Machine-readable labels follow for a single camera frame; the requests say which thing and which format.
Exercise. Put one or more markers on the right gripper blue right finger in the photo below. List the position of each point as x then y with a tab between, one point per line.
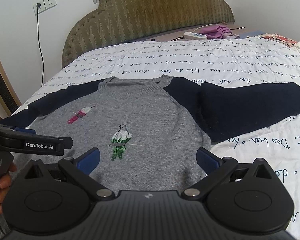
207	161

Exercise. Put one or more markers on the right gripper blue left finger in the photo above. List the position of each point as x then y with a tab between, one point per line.
88	161

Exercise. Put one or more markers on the grey navy knit sweater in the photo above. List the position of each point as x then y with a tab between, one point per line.
148	131

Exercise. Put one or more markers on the person's left hand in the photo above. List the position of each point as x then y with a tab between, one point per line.
5	183

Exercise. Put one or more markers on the white script-print quilt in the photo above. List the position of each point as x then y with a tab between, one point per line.
226	63

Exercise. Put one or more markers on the white power strip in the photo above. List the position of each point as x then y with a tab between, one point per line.
194	36

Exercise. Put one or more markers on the purple garment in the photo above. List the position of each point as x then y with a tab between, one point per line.
215	31

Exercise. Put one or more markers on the red patterned cloth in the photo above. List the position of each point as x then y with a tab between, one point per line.
279	38

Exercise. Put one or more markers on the olive tufted headboard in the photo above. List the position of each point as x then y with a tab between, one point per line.
119	21

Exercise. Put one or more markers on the white wall socket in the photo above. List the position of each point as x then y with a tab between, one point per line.
43	5

